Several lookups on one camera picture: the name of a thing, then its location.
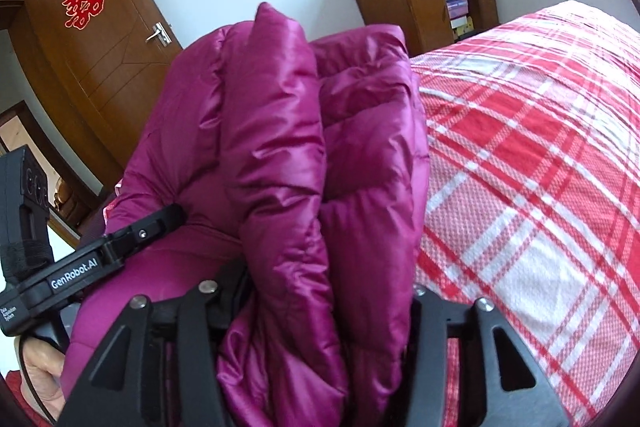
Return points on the stacked books in desk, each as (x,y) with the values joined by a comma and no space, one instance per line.
(461,21)

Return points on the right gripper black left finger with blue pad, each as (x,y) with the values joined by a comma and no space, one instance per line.
(156,366)

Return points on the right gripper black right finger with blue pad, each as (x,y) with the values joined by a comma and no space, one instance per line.
(500,382)

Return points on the silver door handle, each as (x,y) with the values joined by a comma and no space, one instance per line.
(160,34)

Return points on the red white plaid bed cover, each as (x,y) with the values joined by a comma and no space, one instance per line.
(533,193)

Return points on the magenta puffer down jacket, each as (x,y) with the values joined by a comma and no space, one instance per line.
(309,161)

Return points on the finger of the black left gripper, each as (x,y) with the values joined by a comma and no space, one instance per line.
(126,242)

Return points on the person's left hand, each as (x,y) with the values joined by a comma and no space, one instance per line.
(41,367)

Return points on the brown wooden door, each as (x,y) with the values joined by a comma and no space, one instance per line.
(97,85)

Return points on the red double happiness decal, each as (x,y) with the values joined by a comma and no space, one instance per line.
(80,12)

